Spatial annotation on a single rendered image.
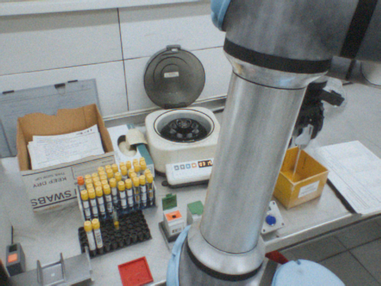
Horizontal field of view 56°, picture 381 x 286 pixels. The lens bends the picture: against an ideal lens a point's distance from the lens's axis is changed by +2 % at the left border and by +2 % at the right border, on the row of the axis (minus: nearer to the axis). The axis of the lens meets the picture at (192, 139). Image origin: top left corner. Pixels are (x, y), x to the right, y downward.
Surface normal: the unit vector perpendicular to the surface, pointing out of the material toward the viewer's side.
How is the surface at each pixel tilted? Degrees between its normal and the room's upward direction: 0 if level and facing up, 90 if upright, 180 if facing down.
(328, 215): 0
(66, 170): 93
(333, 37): 116
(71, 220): 0
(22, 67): 90
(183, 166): 25
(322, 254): 0
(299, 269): 11
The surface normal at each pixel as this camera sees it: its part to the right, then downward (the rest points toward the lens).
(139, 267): 0.02, -0.81
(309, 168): -0.89, 0.25
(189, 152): 0.24, 0.57
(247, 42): -0.68, 0.25
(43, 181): 0.43, 0.54
